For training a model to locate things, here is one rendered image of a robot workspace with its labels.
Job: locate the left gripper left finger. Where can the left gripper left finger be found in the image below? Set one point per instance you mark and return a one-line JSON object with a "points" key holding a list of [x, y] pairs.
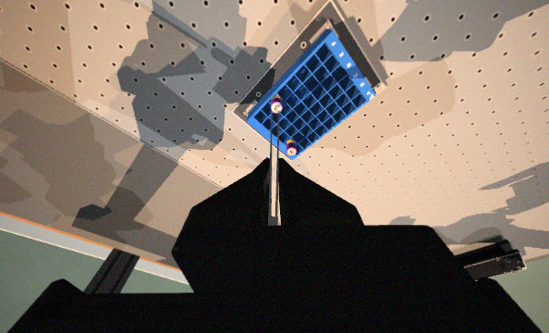
{"points": [[240, 202]]}

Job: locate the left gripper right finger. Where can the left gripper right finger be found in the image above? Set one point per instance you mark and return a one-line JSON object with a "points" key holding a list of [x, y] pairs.
{"points": [[308, 203]]}

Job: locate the grey bar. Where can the grey bar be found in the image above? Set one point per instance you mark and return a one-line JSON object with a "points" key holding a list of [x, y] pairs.
{"points": [[273, 220]]}

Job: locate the blue grid tube rack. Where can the blue grid tube rack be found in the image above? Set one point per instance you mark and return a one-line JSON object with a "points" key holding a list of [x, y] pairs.
{"points": [[295, 120]]}

